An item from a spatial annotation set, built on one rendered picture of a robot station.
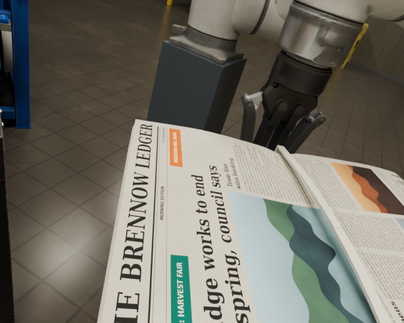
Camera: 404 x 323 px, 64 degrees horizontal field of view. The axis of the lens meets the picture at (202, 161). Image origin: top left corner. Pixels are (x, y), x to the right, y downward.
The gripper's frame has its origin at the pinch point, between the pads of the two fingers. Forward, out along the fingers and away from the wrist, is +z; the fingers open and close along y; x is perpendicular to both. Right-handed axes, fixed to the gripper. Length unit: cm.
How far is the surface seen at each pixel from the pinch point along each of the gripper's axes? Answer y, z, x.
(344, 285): -3.3, -9.9, -26.9
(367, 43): 490, 45, 673
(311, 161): 2.1, -10.0, -8.7
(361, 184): 7.4, -10.2, -12.4
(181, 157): -15.5, -10.4, -13.3
